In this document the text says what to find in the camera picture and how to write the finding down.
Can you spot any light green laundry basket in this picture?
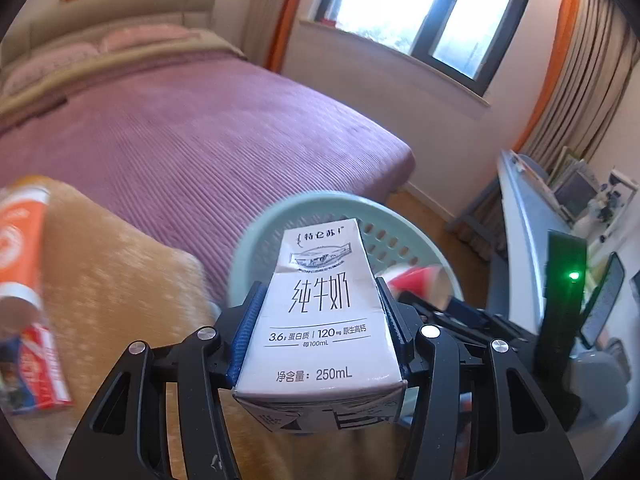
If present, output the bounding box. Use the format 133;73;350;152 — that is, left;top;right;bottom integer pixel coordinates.
227;191;464;307

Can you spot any beige padded headboard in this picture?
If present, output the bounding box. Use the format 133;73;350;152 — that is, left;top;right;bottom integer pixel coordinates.
1;0;216;70

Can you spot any beige orange right curtain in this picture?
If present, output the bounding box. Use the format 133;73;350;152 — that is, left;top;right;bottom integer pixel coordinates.
513;0;639;170

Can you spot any dark framed window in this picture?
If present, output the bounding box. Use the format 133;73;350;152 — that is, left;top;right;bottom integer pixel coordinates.
314;0;528;96

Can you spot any beige orange left curtain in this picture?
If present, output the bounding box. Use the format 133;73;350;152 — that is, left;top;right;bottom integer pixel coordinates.
241;0;300;73

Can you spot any grey white desk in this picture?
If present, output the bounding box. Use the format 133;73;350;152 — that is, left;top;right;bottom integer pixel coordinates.
497;151;639;333

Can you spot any pink pillow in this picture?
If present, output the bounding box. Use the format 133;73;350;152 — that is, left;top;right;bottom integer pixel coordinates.
100;24;198;53
2;42;101;96

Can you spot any orange plastic bottle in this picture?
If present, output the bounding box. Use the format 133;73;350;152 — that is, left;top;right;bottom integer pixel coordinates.
1;177;50;340

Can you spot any pink right pillow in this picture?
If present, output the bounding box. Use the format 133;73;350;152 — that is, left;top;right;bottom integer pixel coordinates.
100;24;198;53

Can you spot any yellow panda blanket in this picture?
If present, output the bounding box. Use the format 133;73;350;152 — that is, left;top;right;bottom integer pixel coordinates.
11;177;408;479

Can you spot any beige orange curtain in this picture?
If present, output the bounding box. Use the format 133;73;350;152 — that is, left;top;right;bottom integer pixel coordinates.
241;0;300;73
513;0;639;170

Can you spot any pink left pillow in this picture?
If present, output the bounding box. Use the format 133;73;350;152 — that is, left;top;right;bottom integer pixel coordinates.
2;42;101;96

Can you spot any folded olive quilt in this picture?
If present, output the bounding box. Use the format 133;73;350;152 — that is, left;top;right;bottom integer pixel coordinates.
1;29;245;130

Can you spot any purple bed cover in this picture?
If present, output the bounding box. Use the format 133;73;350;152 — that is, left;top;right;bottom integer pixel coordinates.
1;51;416;306

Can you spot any red blue snack box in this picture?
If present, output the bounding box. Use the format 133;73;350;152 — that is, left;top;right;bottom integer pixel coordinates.
1;323;72;415

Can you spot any white milk carton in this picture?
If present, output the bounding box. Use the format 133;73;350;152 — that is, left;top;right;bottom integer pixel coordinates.
232;219;406;434

